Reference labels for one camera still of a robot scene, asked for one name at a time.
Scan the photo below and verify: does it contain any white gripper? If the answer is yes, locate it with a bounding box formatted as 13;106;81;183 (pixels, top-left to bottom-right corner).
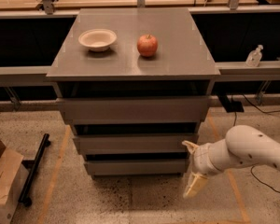
182;140;221;199

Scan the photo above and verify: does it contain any grey bottom drawer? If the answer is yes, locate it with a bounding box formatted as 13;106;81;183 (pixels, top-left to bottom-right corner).
84;159;189;176

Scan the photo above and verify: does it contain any grey drawer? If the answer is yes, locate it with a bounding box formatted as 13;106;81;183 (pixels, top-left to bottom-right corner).
84;159;189;176
57;96;208;124
74;133;198;155

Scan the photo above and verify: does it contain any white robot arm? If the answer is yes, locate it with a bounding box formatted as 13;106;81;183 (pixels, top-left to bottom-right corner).
182;125;280;198

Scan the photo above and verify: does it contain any grey top drawer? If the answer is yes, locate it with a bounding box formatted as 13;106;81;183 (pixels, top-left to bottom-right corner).
57;96;208;124

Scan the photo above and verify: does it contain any grey drawer cabinet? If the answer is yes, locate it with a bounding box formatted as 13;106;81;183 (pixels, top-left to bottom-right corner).
46;7;221;181

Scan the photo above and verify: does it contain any grey middle drawer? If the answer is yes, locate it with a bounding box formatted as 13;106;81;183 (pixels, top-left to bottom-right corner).
74;133;198;155

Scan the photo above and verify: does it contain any clear sanitizer bottle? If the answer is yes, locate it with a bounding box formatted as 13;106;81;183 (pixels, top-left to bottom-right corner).
245;45;263;67

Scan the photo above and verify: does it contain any red apple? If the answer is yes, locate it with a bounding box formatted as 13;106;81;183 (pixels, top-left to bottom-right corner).
137;34;158;57

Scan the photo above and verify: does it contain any white paper bowl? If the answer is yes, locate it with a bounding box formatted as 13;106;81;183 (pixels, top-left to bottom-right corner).
78;29;117;52

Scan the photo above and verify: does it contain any black metal stand bar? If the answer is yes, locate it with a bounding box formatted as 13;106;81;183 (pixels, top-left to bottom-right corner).
18;133;51;207

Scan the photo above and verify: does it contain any brown cardboard box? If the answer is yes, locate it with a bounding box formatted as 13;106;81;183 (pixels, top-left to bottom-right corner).
0;140;28;224

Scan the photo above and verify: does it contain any black floor bracket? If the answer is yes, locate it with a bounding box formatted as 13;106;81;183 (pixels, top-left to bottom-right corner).
217;94;244;113

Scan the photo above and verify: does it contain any black floor cable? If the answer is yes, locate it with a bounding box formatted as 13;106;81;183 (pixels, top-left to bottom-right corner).
231;93;280;207

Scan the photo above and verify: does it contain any grey metal rail frame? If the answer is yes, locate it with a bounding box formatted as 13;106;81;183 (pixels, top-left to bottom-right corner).
0;0;280;89

